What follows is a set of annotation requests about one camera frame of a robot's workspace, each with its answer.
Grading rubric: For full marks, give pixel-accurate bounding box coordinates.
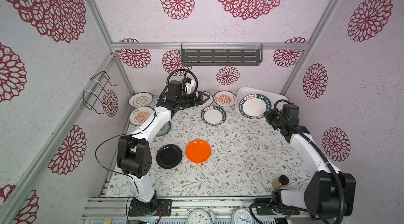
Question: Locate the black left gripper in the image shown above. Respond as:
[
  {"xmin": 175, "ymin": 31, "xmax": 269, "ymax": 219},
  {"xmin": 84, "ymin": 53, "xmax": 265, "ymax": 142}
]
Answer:
[{"xmin": 177, "ymin": 90, "xmax": 209, "ymax": 108}]

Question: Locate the small green rim plate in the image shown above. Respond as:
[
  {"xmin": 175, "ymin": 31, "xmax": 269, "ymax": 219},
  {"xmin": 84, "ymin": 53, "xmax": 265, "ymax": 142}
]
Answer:
[{"xmin": 201, "ymin": 106, "xmax": 227, "ymax": 126}]

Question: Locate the large green rim plate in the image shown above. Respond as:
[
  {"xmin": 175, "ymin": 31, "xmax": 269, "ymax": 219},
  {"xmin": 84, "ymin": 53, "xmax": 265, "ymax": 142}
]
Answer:
[{"xmin": 238, "ymin": 93, "xmax": 272, "ymax": 119}]

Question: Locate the orange sunburst plate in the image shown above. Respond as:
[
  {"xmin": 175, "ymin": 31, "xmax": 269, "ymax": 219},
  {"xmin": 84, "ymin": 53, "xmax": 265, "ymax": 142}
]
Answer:
[
  {"xmin": 214, "ymin": 90, "xmax": 236, "ymax": 108},
  {"xmin": 129, "ymin": 106, "xmax": 154, "ymax": 126}
]

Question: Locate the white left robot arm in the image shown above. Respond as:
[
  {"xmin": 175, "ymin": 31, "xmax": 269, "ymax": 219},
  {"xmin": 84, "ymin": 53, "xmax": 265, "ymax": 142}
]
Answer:
[{"xmin": 117, "ymin": 80, "xmax": 209, "ymax": 215}]

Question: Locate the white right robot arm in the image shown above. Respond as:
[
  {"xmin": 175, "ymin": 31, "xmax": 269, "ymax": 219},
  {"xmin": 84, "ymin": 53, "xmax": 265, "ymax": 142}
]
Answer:
[{"xmin": 264, "ymin": 99, "xmax": 356, "ymax": 224}]

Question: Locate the white plastic bin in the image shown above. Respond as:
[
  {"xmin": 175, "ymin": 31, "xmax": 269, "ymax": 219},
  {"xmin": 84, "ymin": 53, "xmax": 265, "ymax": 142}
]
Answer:
[{"xmin": 235, "ymin": 87, "xmax": 288, "ymax": 120}]

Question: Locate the white cloud pattern plate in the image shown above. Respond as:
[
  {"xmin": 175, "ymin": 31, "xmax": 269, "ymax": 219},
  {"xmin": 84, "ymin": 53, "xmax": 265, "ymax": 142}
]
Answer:
[{"xmin": 198, "ymin": 91, "xmax": 214, "ymax": 108}]

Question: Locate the teal patterned plate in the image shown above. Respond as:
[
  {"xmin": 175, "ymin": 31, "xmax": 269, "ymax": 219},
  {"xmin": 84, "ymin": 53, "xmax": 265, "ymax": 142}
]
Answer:
[{"xmin": 156, "ymin": 121, "xmax": 171, "ymax": 137}]

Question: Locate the orange plastic plate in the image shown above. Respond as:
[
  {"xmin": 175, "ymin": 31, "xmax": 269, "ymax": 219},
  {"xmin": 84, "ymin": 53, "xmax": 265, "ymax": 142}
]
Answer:
[{"xmin": 186, "ymin": 139, "xmax": 211, "ymax": 164}]

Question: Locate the white cloud plate far left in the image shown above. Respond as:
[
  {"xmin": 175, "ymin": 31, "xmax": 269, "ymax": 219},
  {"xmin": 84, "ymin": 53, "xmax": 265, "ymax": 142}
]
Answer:
[{"xmin": 128, "ymin": 92, "xmax": 153, "ymax": 107}]

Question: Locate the brown bottle black cap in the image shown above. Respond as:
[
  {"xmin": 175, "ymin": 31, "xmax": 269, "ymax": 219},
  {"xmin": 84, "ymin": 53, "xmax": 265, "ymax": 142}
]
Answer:
[{"xmin": 271, "ymin": 175, "xmax": 289, "ymax": 190}]

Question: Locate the black plastic plate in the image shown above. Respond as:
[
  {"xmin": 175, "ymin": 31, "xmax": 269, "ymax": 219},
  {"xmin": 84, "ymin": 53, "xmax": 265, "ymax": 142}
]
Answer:
[{"xmin": 156, "ymin": 144, "xmax": 183, "ymax": 169}]

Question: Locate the right white clock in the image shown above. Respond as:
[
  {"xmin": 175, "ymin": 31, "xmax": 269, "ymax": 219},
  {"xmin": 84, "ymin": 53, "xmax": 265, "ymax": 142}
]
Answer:
[{"xmin": 231, "ymin": 208, "xmax": 253, "ymax": 224}]

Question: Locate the white clock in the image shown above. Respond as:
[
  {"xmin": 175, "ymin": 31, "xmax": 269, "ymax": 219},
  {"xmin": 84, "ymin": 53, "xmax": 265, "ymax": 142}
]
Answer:
[
  {"xmin": 186, "ymin": 208, "xmax": 213, "ymax": 224},
  {"xmin": 231, "ymin": 208, "xmax": 253, "ymax": 224}
]

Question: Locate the left white clock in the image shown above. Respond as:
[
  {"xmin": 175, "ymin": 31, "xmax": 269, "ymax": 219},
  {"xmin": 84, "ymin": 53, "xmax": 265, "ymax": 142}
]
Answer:
[{"xmin": 186, "ymin": 208, "xmax": 213, "ymax": 224}]

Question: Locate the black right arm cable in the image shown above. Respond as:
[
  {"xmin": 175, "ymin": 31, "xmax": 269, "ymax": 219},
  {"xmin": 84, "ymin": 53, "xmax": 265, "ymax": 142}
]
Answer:
[{"xmin": 249, "ymin": 99, "xmax": 346, "ymax": 224}]

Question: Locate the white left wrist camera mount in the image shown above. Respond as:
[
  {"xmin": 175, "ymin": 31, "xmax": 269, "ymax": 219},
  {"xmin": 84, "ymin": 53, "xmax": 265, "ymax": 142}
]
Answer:
[{"xmin": 184, "ymin": 77, "xmax": 195, "ymax": 95}]

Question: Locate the grey wall shelf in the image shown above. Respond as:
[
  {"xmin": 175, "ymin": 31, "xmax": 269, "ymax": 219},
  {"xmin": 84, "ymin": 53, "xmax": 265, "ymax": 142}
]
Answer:
[{"xmin": 180, "ymin": 44, "xmax": 263, "ymax": 66}]

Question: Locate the black wire wall rack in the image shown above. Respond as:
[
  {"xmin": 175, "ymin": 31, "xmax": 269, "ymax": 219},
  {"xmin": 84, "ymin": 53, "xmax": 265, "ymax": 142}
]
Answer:
[{"xmin": 82, "ymin": 71, "xmax": 117, "ymax": 115}]

